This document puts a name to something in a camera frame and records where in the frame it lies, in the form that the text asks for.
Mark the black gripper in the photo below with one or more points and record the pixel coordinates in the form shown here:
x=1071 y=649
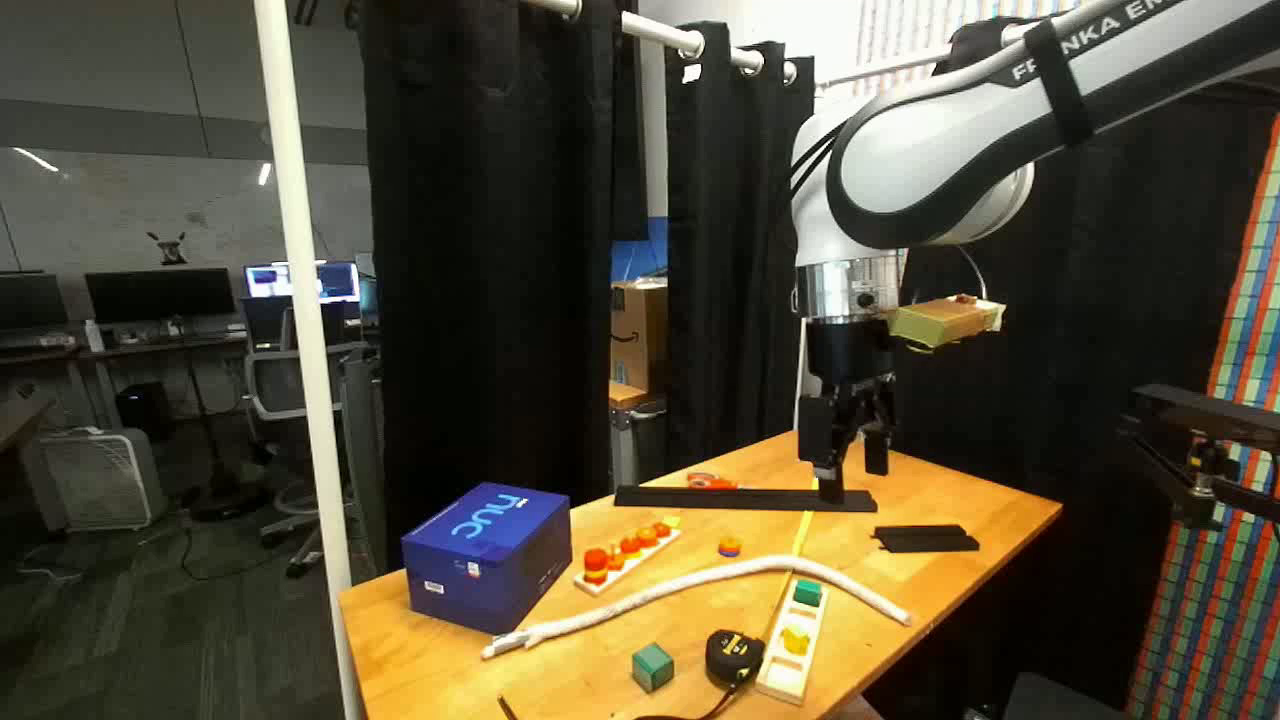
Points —
x=851 y=358

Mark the lit computer monitor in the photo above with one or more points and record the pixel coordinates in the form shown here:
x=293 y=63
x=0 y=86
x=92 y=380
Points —
x=272 y=283

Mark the white curtain rod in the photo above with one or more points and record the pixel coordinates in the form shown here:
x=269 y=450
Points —
x=666 y=35

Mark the yellow block on board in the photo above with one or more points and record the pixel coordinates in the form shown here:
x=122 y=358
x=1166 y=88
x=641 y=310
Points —
x=798 y=641

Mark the small red-orange disc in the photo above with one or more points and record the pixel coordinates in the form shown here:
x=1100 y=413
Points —
x=660 y=529

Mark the black round device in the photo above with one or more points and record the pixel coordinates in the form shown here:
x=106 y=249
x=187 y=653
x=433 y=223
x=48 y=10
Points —
x=733 y=659

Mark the wide black curtain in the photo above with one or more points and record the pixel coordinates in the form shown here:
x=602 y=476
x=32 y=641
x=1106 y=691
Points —
x=495 y=243

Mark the medium orange disc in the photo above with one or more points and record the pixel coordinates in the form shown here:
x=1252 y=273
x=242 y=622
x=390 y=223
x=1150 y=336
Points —
x=612 y=549

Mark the white vertical pole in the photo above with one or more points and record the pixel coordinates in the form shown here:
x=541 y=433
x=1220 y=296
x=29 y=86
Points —
x=306 y=333

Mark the narrow black curtain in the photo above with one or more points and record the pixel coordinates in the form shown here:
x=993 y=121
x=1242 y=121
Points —
x=733 y=243

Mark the wooden board with pegs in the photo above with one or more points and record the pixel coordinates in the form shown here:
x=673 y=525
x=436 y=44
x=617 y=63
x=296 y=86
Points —
x=639 y=556

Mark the blue cardboard box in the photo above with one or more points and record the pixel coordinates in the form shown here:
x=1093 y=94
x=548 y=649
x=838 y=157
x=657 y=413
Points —
x=484 y=552

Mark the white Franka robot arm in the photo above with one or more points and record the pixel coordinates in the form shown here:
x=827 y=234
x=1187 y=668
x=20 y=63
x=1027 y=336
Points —
x=932 y=144

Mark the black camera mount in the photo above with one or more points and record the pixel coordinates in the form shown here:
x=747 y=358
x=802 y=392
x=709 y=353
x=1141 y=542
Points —
x=1201 y=433

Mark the yellowish wrist camera box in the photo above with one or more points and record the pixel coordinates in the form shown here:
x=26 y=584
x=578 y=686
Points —
x=946 y=320

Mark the colourful checkered panel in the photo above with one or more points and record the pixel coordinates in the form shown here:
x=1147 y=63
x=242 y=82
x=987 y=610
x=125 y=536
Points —
x=1220 y=601

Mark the white box fan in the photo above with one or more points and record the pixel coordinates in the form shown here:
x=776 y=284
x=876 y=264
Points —
x=89 y=476

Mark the brown cardboard box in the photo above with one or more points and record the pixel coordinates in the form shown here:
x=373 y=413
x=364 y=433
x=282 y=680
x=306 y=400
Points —
x=641 y=333

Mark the small light orange disc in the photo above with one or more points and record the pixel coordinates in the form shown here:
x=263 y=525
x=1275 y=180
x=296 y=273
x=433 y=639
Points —
x=647 y=536

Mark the orange object behind bar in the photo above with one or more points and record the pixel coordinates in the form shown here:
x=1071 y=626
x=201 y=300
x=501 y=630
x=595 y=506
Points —
x=709 y=480

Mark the orange disc over yellow disc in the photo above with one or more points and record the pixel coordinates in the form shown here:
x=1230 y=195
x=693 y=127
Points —
x=628 y=544

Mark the green block on board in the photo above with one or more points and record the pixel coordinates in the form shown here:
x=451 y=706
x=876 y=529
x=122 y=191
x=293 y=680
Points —
x=811 y=595

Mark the large orange disc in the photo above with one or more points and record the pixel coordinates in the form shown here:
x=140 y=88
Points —
x=599 y=560

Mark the loose orange round piece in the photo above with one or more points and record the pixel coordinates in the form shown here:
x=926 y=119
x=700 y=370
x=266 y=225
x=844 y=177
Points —
x=728 y=544

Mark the flat black rectangular holder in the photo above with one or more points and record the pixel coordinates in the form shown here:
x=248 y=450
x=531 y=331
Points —
x=926 y=536

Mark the wooden board with blocks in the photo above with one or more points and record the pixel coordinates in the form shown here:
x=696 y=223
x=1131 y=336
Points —
x=788 y=674

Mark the office chair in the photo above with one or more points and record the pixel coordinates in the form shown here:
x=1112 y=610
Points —
x=282 y=400

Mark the black backdrop curtain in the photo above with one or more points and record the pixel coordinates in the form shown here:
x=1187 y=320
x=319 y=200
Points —
x=1106 y=400

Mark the dark computer monitor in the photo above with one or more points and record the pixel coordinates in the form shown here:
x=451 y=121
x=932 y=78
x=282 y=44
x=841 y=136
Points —
x=161 y=294

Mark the loose green cube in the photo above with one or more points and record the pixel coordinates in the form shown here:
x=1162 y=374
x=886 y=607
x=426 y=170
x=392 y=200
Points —
x=653 y=664

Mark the long black bar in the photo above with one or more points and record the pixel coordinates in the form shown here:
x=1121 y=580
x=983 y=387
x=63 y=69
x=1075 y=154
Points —
x=747 y=498

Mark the dark pen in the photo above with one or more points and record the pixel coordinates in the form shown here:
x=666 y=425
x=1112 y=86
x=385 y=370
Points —
x=504 y=706

